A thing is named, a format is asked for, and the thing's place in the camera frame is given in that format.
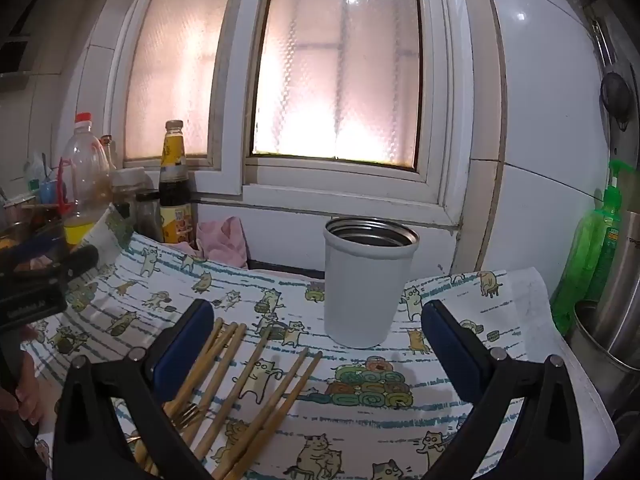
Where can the white utensil cup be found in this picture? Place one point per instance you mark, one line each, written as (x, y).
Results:
(365, 290)

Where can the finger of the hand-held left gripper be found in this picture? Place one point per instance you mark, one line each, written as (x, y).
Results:
(82, 260)

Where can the pile of bamboo chopsticks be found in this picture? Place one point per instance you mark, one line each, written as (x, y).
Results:
(276, 390)

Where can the cat print cloth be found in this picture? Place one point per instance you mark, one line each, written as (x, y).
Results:
(360, 410)

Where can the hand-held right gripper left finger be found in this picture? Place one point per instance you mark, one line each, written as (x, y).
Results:
(182, 347)

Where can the stainless steel pot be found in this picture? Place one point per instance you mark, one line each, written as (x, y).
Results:
(622, 280)

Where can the blue cup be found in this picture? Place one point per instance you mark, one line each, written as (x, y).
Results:
(48, 192)

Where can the white frame frosted window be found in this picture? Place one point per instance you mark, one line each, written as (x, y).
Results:
(340, 85)

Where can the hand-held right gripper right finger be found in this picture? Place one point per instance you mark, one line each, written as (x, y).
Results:
(450, 355)

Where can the pink cloth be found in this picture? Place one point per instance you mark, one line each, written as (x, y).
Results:
(225, 245)

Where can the yellow label soy sauce bottle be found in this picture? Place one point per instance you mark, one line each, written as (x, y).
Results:
(175, 200)

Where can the stainless steel bowl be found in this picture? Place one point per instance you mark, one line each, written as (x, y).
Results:
(595, 340)

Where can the red cap oil bottle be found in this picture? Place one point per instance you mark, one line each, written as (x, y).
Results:
(85, 175)

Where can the green dish soap bottle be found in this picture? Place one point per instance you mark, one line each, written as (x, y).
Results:
(590, 250)

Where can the dark seasoning bottle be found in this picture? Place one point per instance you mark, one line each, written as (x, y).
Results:
(148, 217)

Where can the metal wall rack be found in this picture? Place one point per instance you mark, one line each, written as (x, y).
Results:
(607, 45)

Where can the gold metal fork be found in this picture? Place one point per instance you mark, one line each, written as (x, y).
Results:
(186, 414)

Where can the person's left hand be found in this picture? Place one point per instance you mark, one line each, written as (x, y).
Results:
(31, 400)

